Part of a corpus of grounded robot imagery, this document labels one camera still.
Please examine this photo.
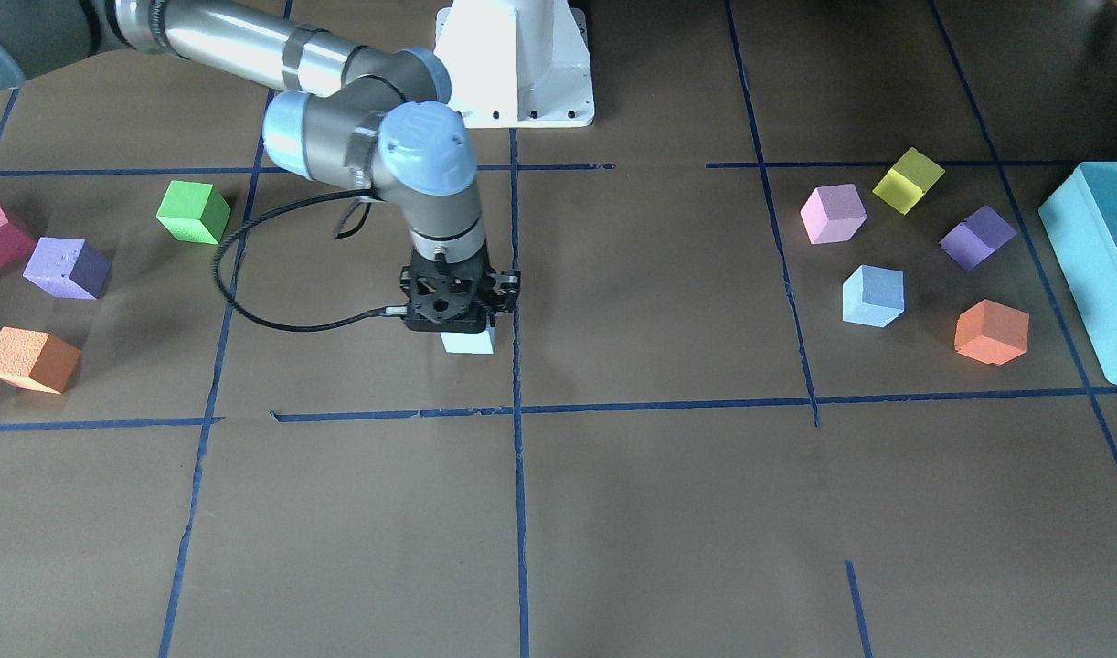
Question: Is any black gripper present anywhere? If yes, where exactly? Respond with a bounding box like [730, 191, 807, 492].
[401, 249, 521, 334]

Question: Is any light blue block group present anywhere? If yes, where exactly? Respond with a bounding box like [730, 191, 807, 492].
[439, 326, 496, 355]
[842, 265, 907, 326]

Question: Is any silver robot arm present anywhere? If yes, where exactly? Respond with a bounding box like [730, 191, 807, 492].
[0, 1, 521, 334]

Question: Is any green foam block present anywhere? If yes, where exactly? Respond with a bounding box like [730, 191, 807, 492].
[154, 180, 231, 245]

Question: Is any pink foam block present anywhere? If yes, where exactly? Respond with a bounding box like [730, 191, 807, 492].
[800, 183, 868, 245]

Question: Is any purple foam block group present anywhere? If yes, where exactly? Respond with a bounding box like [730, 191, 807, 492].
[939, 206, 1016, 271]
[21, 237, 111, 301]

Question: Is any orange foam block group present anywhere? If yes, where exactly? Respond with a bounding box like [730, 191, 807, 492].
[952, 301, 1031, 366]
[0, 326, 82, 395]

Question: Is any yellow foam block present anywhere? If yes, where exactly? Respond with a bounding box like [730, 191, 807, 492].
[873, 147, 944, 216]

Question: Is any blue plastic bin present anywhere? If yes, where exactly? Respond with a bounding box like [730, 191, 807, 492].
[1039, 161, 1117, 385]

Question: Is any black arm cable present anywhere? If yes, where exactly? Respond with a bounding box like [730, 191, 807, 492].
[211, 187, 413, 332]

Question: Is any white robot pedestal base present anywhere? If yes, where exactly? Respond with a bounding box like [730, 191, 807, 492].
[435, 1, 596, 130]

